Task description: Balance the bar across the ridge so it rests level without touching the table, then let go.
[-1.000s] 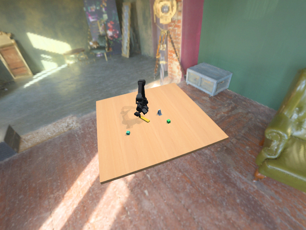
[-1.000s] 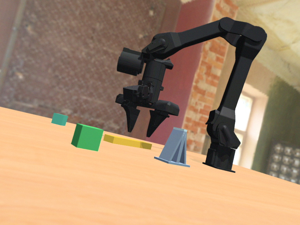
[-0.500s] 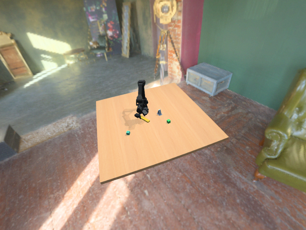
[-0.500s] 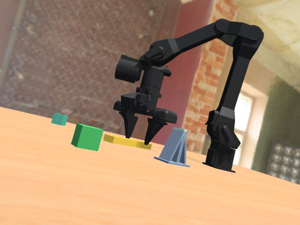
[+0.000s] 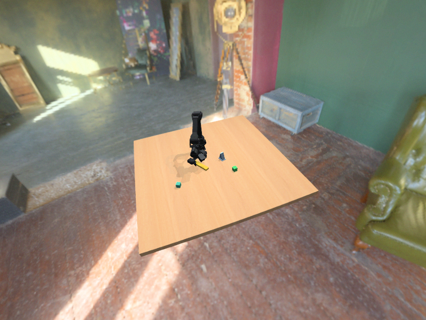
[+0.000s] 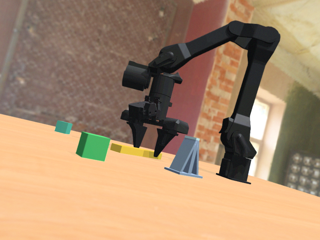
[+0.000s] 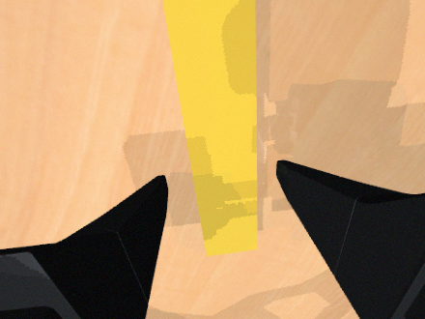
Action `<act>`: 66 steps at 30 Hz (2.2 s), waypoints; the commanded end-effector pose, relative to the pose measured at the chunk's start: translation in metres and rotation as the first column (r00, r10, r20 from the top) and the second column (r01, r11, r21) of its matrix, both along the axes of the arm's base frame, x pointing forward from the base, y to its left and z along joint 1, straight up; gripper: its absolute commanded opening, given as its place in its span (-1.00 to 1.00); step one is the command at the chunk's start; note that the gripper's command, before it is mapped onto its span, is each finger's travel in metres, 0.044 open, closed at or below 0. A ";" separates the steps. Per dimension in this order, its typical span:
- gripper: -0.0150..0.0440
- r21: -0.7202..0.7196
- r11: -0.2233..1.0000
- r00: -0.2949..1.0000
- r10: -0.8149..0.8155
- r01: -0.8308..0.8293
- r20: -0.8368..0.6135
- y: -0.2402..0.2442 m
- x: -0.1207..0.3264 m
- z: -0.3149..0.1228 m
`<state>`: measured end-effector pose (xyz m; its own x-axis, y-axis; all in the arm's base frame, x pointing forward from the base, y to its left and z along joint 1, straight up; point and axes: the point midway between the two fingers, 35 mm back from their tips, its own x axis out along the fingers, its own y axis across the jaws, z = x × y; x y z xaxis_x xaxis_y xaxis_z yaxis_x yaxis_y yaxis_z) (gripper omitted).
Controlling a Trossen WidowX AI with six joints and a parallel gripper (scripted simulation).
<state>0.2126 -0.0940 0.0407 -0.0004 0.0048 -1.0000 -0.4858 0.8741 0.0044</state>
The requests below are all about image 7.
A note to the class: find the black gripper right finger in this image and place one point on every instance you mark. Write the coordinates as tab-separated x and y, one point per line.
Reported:
371	238

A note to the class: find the yellow bar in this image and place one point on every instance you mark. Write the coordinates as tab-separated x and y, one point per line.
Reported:
213	47

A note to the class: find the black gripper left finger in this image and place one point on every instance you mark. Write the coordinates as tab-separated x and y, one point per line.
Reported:
105	270

